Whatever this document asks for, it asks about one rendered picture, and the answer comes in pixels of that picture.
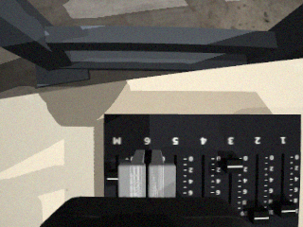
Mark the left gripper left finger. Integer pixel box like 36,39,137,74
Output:
118,149,149,198

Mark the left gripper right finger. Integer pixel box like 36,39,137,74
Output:
148,149,176,198

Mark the black lighting desk panel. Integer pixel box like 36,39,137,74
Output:
104,113,301,227

